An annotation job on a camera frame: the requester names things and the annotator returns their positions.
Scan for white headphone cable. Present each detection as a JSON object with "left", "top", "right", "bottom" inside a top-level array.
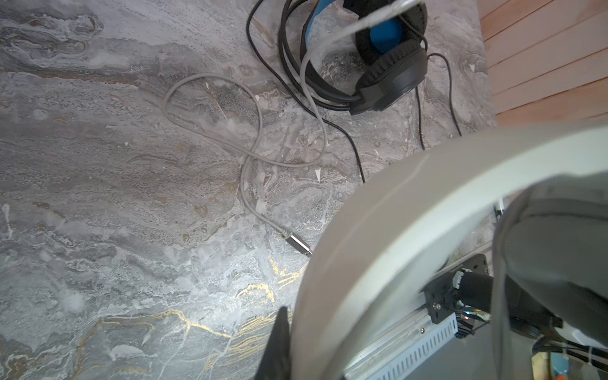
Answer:
[{"left": 162, "top": 0, "right": 424, "bottom": 258}]

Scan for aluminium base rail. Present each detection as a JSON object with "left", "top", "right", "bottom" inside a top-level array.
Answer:
[{"left": 342, "top": 293, "right": 457, "bottom": 379}]

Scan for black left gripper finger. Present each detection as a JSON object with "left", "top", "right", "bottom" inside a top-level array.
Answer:
[{"left": 254, "top": 307, "right": 291, "bottom": 380}]

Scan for black blue headphones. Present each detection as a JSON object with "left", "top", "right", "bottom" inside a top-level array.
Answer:
[{"left": 279, "top": 1, "right": 428, "bottom": 116}]

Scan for black headphone cable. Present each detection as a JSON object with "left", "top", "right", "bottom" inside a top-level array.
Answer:
[{"left": 245, "top": 0, "right": 462, "bottom": 184}]

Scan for white headphones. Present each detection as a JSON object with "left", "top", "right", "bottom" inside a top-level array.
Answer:
[{"left": 291, "top": 120, "right": 607, "bottom": 379}]

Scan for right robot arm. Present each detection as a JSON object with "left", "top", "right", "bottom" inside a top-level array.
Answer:
[{"left": 444, "top": 269, "right": 607, "bottom": 375}]

